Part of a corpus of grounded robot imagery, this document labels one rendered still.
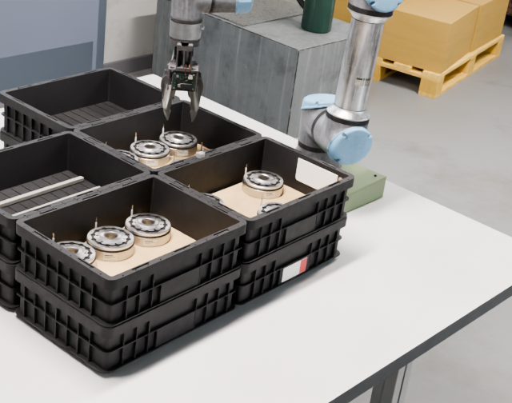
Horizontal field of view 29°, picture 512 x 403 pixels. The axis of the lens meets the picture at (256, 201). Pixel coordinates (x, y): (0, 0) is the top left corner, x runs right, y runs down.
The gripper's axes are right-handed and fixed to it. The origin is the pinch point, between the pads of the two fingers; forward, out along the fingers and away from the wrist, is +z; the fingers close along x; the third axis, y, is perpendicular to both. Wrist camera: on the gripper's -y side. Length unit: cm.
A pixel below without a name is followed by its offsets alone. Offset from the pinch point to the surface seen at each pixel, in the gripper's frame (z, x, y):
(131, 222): 15.1, -9.6, 31.4
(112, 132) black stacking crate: 9.3, -17.0, -9.5
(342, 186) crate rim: 9.7, 39.5, 16.3
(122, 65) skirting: 82, -30, -305
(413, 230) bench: 31, 65, -7
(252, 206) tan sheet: 18.0, 18.9, 12.6
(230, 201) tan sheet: 17.8, 13.6, 10.6
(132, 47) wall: 73, -25, -312
